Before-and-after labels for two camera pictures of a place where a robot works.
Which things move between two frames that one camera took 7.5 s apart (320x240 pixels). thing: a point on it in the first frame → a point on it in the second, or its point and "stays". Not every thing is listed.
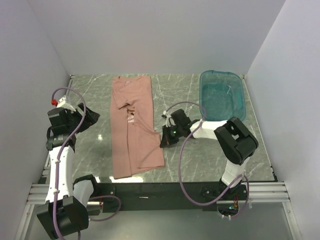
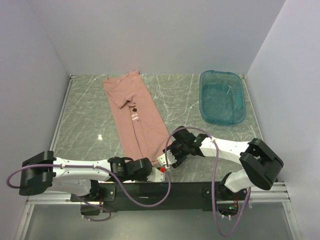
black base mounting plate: x=165 y=197 stays
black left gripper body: x=75 y=120 → x=143 y=177
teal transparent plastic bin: x=221 y=95 stays
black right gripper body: x=173 y=133 → x=180 y=152
